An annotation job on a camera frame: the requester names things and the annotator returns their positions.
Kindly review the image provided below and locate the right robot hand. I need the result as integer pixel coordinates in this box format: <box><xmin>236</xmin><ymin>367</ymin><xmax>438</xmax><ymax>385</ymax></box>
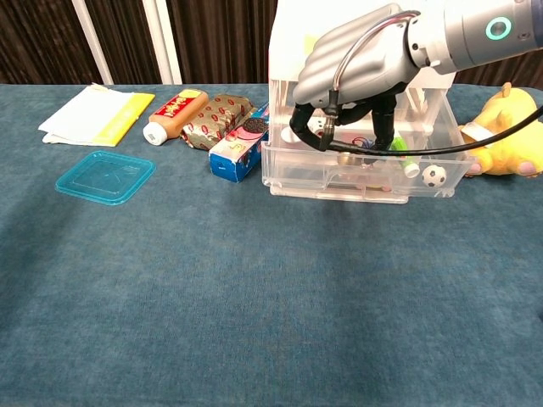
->
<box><xmin>289</xmin><ymin>3</ymin><xmax>419</xmax><ymax>153</ymax></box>

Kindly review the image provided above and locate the clear plastic drawer unit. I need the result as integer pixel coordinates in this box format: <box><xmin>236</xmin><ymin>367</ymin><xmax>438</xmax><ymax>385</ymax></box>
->
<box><xmin>267</xmin><ymin>0</ymin><xmax>462</xmax><ymax>204</ymax></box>

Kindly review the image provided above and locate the gold bell with red string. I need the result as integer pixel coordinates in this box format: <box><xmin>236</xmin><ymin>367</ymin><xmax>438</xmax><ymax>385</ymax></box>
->
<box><xmin>337</xmin><ymin>135</ymin><xmax>377</xmax><ymax>167</ymax></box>

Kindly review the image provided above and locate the clear plastic drawer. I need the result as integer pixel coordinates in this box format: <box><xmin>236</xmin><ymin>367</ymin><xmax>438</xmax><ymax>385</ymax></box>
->
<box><xmin>260</xmin><ymin>99</ymin><xmax>476</xmax><ymax>200</ymax></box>

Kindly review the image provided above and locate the green glue stick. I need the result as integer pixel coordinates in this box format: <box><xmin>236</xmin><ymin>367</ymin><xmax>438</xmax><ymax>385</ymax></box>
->
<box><xmin>389</xmin><ymin>136</ymin><xmax>421</xmax><ymax>178</ymax></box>

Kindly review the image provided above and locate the small soccer ball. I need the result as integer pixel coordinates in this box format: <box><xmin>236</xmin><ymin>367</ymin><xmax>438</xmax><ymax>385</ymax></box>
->
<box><xmin>422</xmin><ymin>164</ymin><xmax>448</xmax><ymax>188</ymax></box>

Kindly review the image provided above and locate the gold red-patterned snack packet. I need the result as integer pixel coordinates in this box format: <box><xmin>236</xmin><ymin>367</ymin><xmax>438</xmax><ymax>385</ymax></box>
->
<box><xmin>180</xmin><ymin>93</ymin><xmax>257</xmax><ymax>153</ymax></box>

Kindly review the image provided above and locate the blue pink cookie box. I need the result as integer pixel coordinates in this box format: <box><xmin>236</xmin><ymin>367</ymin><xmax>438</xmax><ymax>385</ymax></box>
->
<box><xmin>208</xmin><ymin>103</ymin><xmax>272</xmax><ymax>184</ymax></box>

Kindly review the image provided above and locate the yellow plush toy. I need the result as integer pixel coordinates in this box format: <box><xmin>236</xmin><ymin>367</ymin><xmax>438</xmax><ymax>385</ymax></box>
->
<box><xmin>457</xmin><ymin>82</ymin><xmax>543</xmax><ymax>179</ymax></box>

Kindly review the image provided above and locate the brown drink bottle red label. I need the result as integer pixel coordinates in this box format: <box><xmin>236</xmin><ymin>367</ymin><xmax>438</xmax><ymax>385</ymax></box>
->
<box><xmin>143</xmin><ymin>87</ymin><xmax>210</xmax><ymax>147</ymax></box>

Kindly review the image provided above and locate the blue table cloth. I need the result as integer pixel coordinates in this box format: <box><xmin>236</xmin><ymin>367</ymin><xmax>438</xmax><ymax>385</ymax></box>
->
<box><xmin>0</xmin><ymin>82</ymin><xmax>543</xmax><ymax>407</ymax></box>

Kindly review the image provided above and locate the teal plastic lid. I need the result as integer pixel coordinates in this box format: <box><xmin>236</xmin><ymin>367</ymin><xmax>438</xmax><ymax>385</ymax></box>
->
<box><xmin>54</xmin><ymin>149</ymin><xmax>157</xmax><ymax>207</ymax></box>

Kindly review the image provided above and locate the white and yellow paper booklet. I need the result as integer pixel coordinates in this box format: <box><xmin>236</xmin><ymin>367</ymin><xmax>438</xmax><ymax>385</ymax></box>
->
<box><xmin>37</xmin><ymin>82</ymin><xmax>156</xmax><ymax>148</ymax></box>

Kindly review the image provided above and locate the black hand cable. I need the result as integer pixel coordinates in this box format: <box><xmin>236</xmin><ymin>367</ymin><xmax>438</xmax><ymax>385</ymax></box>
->
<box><xmin>318</xmin><ymin>8</ymin><xmax>543</xmax><ymax>159</ymax></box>

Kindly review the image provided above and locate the wide white frame post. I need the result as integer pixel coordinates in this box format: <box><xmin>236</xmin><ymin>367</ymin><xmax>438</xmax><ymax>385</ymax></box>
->
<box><xmin>142</xmin><ymin>0</ymin><xmax>183</xmax><ymax>85</ymax></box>

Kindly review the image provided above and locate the thin white frame post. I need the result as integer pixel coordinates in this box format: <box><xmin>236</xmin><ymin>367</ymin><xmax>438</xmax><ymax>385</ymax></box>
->
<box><xmin>70</xmin><ymin>0</ymin><xmax>115</xmax><ymax>85</ymax></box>

